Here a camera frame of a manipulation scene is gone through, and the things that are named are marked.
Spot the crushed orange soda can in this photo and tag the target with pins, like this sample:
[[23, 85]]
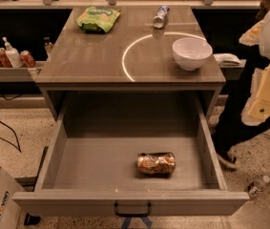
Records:
[[156, 163]]

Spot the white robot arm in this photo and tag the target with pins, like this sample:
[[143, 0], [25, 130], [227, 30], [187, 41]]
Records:
[[257, 107]]

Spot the grey open drawer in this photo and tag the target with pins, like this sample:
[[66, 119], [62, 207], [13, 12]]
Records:
[[91, 162]]

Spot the blue and silver can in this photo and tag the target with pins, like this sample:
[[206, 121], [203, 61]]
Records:
[[161, 17]]

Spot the red can right of bottle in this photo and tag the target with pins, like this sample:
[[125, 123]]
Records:
[[27, 59]]

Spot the white ceramic bowl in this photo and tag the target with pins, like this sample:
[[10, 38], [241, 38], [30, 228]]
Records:
[[190, 53]]

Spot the green chip bag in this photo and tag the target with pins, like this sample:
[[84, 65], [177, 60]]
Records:
[[96, 19]]

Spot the folded white cloth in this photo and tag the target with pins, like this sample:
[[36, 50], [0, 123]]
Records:
[[227, 59]]

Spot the grey side shelf right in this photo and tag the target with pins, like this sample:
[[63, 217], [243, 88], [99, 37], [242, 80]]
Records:
[[233, 72]]

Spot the grey side shelf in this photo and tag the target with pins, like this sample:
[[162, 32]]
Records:
[[233, 72], [23, 74]]

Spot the small dark bottle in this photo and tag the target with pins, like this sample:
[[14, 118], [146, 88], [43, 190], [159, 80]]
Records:
[[48, 45]]

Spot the white pump soap bottle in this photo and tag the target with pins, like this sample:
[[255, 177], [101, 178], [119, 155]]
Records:
[[12, 54]]

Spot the clear plastic bottle on floor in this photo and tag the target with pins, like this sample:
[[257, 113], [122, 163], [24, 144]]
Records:
[[257, 186]]

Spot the grey side shelf left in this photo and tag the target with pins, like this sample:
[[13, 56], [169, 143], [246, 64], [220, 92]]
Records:
[[23, 74]]

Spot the black drawer handle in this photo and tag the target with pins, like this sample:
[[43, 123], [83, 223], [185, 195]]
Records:
[[132, 211]]

